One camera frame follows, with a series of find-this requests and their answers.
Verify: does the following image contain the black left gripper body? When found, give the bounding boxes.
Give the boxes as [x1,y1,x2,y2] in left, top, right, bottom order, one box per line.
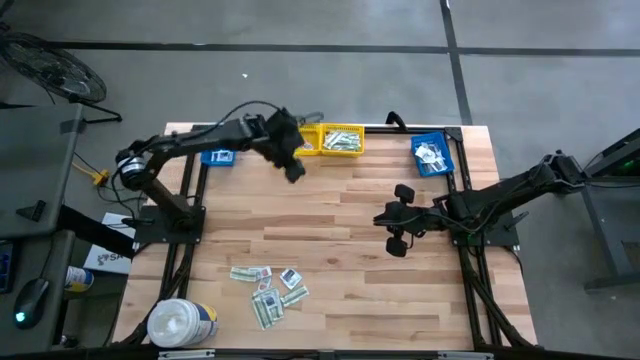
[259,107,307,185]

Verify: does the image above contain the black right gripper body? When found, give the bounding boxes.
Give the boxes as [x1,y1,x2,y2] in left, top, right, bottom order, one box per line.
[385,183,446,259]

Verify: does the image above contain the blue plastic basket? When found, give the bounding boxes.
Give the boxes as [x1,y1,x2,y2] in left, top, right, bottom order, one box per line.
[200,148,237,168]
[410,131,455,178]

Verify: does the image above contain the grey metal cart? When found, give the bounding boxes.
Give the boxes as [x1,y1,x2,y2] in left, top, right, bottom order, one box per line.
[551,127,640,291]

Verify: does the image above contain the white wipes canister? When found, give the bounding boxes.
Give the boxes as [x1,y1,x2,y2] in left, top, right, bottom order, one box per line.
[146,298,220,349]

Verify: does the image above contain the black diagonal brace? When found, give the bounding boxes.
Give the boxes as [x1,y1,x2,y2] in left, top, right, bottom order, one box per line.
[57,203,137,260]

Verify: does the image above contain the white printed box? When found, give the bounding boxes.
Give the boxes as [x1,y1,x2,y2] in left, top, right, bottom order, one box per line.
[82,212,139,276]

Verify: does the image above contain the black floor fan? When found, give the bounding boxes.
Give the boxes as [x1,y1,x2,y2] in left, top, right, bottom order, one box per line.
[0,22,124,125]

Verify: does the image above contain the white yellow can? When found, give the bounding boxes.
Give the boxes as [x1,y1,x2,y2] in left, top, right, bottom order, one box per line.
[64,264,95,293]

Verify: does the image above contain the grey desk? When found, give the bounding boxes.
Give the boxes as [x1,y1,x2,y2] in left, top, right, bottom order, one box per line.
[0,102,86,351]

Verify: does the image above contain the black computer mouse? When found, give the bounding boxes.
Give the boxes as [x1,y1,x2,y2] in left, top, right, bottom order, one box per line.
[12,277,51,331]

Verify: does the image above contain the dark keyboard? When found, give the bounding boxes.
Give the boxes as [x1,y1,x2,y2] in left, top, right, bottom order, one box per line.
[0,239,15,295]

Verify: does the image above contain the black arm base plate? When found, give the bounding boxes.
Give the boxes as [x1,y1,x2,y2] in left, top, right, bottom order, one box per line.
[132,207,206,246]
[447,207,521,248]

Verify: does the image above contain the black frame clamp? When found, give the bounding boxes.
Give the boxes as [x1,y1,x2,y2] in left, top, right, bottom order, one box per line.
[384,110,409,133]

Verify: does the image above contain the silver bracket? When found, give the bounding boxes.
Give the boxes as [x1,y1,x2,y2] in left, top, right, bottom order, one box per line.
[436,351,496,360]
[157,349,217,360]

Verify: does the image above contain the yellow cable plug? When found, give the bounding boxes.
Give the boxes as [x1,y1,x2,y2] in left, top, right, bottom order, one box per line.
[72,159,112,187]

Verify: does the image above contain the black desk bracket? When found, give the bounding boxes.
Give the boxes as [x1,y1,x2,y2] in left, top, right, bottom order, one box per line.
[15,199,49,223]

